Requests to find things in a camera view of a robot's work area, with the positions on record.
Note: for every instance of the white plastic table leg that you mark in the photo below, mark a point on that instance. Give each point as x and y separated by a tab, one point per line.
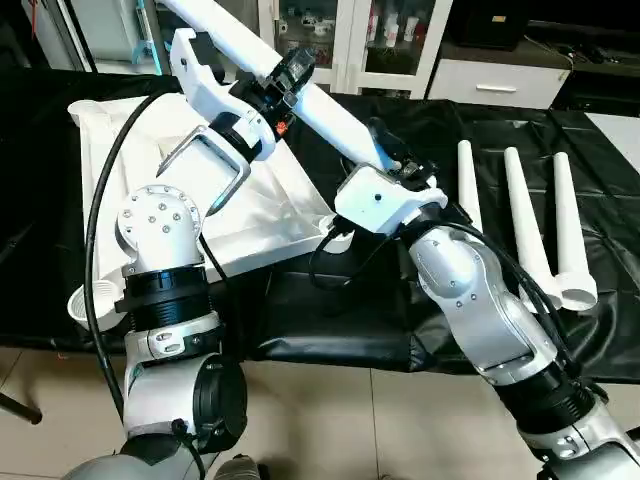
570	230
525	220
470	190
340	125

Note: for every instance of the white plastic table top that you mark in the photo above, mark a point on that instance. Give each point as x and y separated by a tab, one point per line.
280	200

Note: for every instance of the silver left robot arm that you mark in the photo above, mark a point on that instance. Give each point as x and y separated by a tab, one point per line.
160	225

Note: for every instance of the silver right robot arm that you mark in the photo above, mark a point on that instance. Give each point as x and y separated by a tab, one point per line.
470	290

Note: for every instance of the white glass door cabinet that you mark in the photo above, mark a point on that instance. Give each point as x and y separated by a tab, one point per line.
400	50

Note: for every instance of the white drawer unit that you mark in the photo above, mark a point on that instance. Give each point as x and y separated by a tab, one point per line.
500	85

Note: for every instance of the teal plastic object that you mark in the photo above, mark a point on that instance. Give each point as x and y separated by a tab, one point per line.
148	50

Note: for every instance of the black equipment case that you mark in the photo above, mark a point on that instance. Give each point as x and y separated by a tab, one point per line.
490	25

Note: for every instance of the black work mat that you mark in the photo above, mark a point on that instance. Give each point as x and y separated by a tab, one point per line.
330	330

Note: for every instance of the black metal bench leg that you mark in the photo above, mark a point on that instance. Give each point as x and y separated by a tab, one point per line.
20	405

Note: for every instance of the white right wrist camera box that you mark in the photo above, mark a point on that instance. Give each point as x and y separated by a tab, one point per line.
385	205

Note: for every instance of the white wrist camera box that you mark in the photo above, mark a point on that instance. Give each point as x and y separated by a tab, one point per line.
385	205
215	95

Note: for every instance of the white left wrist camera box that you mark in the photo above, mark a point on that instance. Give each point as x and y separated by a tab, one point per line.
215	95

